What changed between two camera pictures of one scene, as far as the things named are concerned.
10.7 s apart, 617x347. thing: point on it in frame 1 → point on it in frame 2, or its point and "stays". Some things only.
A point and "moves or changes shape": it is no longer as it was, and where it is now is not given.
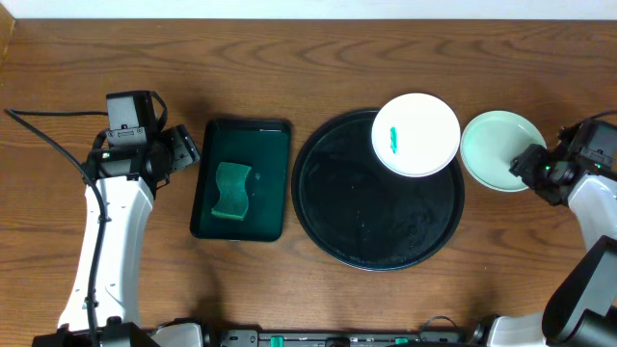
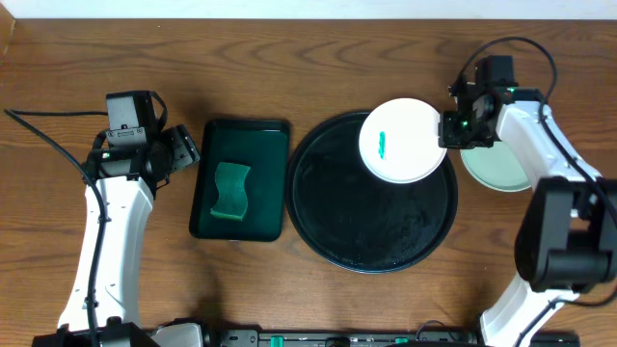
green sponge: x=232 y=200 stays
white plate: x=415 y=135 moves or changes shape
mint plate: x=488 y=155 stays
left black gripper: x=182 y=146 stays
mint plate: x=491 y=142 stays
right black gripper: x=529 y=164 → x=450 y=138
